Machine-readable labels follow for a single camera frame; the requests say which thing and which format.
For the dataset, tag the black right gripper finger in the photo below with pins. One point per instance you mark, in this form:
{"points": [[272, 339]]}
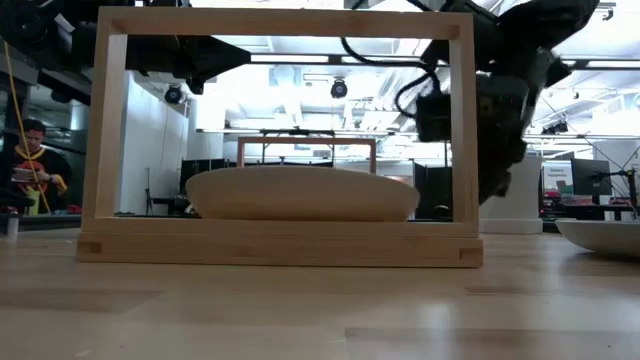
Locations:
{"points": [[495, 185]]}

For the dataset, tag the pale round plate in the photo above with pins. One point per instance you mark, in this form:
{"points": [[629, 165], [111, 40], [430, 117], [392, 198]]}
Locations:
{"points": [[600, 237]]}

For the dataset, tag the pink round plate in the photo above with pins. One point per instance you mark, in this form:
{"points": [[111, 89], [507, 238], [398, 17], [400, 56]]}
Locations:
{"points": [[300, 195]]}

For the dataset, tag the light wooden shelf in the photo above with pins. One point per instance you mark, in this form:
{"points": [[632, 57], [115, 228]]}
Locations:
{"points": [[280, 247]]}

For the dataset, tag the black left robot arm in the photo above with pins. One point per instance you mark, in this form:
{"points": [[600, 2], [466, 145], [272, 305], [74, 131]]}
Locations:
{"points": [[200, 57]]}

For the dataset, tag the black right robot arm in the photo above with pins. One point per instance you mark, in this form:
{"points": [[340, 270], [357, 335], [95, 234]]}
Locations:
{"points": [[540, 25]]}

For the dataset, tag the white hexagonal plant pot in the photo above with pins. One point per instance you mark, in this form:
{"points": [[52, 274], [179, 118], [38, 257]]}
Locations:
{"points": [[522, 200]]}

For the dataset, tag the white poster sign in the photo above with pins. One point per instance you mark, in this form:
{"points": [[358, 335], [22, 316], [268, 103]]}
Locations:
{"points": [[557, 175]]}

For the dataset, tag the black computer monitor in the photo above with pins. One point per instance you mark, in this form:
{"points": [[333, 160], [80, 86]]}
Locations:
{"points": [[590, 177]]}

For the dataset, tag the person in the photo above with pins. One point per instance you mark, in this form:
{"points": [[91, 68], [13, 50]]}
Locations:
{"points": [[37, 165]]}

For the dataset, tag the person's tablet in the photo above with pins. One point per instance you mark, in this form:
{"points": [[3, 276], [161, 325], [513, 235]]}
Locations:
{"points": [[24, 175]]}

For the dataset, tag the small white bottle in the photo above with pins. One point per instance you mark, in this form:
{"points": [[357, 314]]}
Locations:
{"points": [[12, 225]]}

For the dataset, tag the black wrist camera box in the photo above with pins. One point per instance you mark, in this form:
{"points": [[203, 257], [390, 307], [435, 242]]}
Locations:
{"points": [[432, 117]]}

